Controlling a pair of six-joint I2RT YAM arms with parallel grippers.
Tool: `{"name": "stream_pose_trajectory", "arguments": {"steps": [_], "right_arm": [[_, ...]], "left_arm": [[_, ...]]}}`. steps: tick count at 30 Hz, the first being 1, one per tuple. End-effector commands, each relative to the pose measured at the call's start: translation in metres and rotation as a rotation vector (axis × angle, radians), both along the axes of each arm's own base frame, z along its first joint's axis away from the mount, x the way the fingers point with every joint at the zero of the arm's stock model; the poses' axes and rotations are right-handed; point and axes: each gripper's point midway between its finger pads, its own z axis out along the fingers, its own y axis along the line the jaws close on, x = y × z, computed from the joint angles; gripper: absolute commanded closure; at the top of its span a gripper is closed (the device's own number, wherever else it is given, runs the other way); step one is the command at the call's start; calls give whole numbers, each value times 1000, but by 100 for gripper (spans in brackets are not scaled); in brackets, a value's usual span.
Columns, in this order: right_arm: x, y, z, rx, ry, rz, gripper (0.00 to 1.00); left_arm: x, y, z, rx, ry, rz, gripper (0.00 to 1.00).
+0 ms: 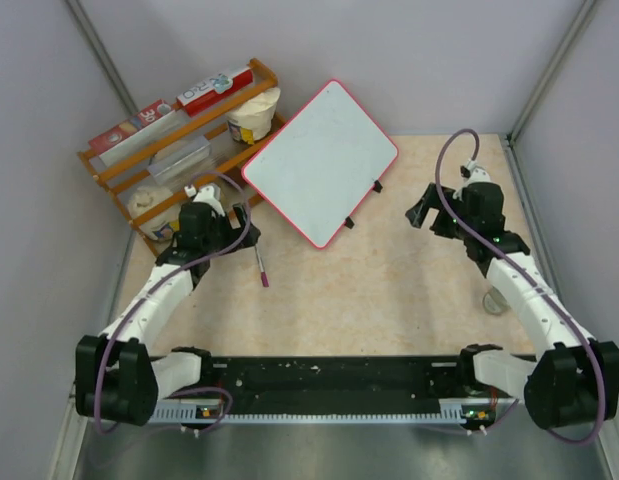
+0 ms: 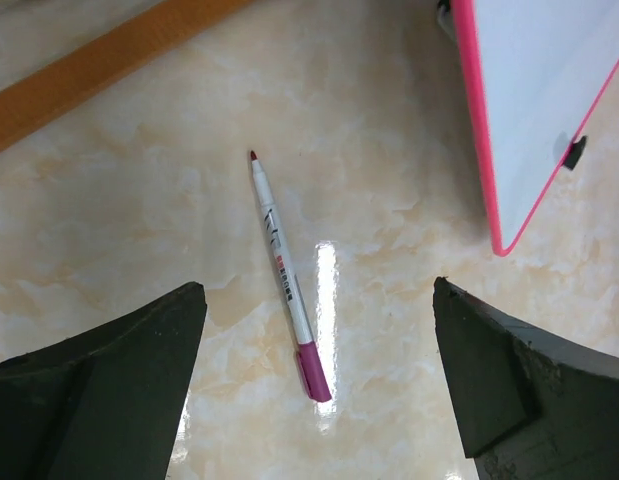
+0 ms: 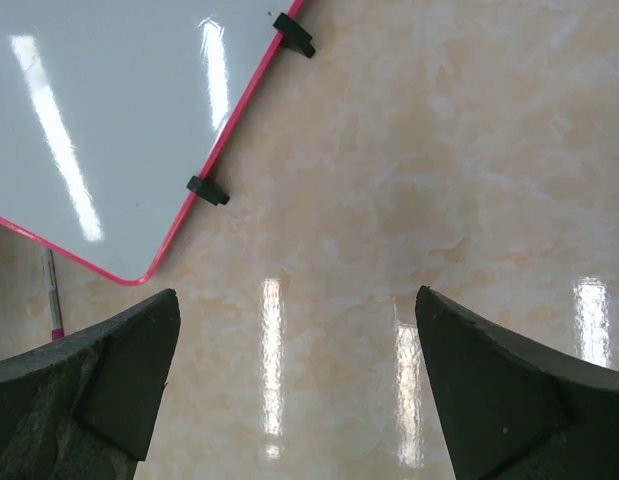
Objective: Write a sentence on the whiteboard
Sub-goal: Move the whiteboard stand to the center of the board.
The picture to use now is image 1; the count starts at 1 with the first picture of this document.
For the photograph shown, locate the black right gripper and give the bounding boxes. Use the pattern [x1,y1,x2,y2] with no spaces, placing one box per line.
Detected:
[405,183,476,241]

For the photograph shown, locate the magenta-capped whiteboard marker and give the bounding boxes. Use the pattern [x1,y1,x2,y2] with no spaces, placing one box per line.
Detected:
[254,245,270,288]

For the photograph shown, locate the pink-framed whiteboard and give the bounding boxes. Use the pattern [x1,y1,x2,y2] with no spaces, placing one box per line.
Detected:
[242,79,399,249]

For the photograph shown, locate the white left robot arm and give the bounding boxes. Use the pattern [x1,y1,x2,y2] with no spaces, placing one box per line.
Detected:
[74,200,260,426]

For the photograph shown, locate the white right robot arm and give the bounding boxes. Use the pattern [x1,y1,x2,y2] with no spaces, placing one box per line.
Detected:
[405,181,619,430]

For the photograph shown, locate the orange wooden shelf rack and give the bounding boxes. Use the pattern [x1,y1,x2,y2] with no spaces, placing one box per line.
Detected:
[77,58,286,254]

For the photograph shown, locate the white bag lower shelf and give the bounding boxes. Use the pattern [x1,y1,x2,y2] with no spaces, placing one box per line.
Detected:
[126,185,187,244]

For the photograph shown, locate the white bag shelf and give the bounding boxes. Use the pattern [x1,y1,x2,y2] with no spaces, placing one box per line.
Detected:
[126,185,187,244]
[226,87,281,145]

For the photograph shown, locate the silver foil box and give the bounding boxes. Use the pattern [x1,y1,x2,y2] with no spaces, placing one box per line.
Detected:
[147,136,211,186]

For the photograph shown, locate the white bag upper shelf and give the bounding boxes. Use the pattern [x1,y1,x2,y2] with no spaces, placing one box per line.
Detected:
[226,87,281,145]

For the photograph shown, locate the clear tape roll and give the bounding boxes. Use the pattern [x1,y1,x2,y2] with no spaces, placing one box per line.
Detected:
[482,288,509,316]

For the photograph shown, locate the red white foil box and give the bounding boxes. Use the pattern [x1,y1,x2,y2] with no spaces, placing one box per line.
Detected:
[176,67,254,117]

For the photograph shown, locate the red grey wrap box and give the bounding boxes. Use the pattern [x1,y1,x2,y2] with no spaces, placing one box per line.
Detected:
[88,99,185,167]

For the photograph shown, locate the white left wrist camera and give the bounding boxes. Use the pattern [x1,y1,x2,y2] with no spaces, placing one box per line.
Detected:
[184,183,221,205]

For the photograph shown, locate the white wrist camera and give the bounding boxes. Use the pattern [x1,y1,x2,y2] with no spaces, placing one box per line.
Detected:
[460,159,492,187]
[184,183,221,205]

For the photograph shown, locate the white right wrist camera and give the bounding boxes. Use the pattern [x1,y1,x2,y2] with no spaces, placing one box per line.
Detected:
[460,159,492,187]

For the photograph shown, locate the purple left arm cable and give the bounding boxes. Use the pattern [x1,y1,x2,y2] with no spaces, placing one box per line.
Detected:
[90,170,253,435]

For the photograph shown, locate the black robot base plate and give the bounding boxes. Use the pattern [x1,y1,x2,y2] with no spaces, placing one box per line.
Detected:
[158,354,520,416]

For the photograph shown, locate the grey slotted cable duct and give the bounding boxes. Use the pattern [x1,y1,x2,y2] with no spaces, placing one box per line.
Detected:
[148,400,496,429]

